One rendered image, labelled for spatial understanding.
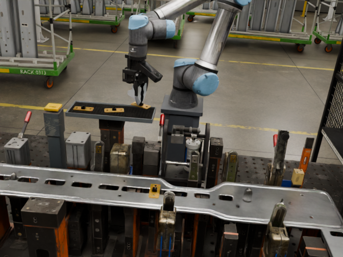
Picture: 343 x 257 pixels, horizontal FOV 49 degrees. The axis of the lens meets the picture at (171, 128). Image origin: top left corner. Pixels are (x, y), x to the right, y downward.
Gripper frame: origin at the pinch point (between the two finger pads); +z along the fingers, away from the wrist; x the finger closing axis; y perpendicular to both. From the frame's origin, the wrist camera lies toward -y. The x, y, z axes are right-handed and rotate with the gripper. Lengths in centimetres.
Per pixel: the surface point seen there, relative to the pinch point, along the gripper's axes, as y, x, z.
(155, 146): -13.3, 8.8, 13.5
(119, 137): 6.0, 7.1, 16.0
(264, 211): -62, 16, 21
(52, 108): 32.8, 18.5, 5.3
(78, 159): 10.3, 29.1, 17.7
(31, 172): 22, 42, 21
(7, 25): 352, -220, 48
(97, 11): 474, -560, 81
